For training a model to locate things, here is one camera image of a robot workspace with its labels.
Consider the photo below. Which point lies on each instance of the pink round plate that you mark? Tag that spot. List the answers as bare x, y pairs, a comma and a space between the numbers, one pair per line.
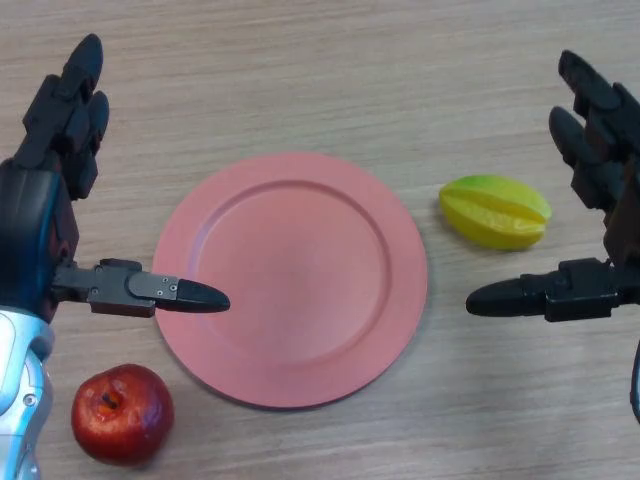
290, 300

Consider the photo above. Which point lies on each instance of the yellow green starfruit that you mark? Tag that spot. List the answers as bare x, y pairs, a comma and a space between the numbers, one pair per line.
495, 212

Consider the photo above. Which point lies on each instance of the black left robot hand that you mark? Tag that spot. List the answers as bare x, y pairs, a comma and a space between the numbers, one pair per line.
30, 210

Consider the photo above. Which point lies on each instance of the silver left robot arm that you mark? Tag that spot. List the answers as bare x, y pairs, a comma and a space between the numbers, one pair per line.
20, 390

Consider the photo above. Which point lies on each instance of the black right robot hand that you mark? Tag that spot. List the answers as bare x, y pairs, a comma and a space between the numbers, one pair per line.
620, 150

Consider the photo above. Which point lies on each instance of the red apple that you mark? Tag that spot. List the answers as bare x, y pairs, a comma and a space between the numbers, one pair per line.
122, 415

